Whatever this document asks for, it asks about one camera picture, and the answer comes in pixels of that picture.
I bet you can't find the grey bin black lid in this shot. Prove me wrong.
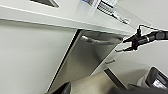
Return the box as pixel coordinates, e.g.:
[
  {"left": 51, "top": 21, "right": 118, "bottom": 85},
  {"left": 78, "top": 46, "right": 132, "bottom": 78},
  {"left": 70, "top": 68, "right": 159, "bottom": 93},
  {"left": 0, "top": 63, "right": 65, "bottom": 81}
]
[{"left": 144, "top": 65, "right": 168, "bottom": 92}]

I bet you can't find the small blue-capped bottle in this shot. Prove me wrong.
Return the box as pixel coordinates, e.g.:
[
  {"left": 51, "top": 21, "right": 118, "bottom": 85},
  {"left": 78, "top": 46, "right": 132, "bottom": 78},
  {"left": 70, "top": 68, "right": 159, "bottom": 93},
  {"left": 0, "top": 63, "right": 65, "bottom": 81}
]
[{"left": 81, "top": 0, "right": 101, "bottom": 6}]

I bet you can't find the steel sink basin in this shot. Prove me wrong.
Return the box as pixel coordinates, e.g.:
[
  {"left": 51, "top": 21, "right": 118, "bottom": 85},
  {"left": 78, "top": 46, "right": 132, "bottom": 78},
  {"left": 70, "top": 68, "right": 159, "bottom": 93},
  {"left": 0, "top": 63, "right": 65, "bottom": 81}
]
[{"left": 29, "top": 0, "right": 61, "bottom": 9}]

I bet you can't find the stainless steel dishwasher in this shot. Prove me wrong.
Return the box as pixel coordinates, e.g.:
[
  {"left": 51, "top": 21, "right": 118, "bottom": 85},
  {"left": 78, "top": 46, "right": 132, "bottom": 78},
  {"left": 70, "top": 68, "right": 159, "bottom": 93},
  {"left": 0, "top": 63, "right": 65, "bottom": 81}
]
[{"left": 46, "top": 29, "right": 124, "bottom": 93}]

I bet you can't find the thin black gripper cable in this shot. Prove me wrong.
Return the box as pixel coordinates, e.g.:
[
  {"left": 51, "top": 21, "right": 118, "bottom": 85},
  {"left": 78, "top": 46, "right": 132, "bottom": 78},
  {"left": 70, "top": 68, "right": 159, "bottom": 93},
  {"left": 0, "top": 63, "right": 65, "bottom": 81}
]
[{"left": 135, "top": 24, "right": 158, "bottom": 36}]

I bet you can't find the stack of white dishes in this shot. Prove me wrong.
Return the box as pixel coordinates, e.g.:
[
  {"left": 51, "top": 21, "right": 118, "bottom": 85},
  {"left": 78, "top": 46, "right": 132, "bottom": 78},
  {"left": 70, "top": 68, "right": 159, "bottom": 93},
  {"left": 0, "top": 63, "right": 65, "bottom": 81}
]
[{"left": 97, "top": 0, "right": 118, "bottom": 13}]

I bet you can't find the narrow white drawer cabinet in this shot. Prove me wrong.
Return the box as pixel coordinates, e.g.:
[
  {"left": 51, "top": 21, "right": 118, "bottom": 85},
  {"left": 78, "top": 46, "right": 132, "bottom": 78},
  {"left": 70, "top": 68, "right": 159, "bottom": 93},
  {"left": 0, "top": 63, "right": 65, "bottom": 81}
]
[{"left": 90, "top": 44, "right": 148, "bottom": 79}]

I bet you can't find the white two-door base cabinet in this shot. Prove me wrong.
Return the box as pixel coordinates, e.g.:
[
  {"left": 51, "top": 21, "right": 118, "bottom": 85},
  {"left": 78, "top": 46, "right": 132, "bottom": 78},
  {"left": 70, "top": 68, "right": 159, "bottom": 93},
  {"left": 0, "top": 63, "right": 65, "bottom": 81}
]
[{"left": 0, "top": 19, "right": 80, "bottom": 94}]

